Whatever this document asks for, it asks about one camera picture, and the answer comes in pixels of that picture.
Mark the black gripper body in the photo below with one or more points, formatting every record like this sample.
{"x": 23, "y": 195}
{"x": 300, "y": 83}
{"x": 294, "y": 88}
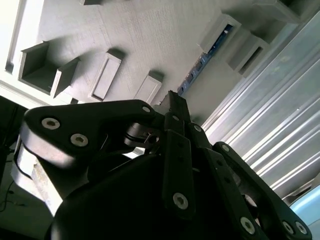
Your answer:
{"x": 112, "y": 205}

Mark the black bar gripper right finger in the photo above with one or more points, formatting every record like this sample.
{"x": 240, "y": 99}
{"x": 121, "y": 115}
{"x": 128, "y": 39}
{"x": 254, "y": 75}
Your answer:
{"x": 225, "y": 170}

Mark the black plate gripper left finger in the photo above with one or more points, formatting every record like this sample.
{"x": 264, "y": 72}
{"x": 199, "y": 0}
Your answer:
{"x": 75, "y": 120}

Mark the blue RAM stick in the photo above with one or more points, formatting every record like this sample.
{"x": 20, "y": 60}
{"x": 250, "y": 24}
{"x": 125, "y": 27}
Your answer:
{"x": 197, "y": 68}

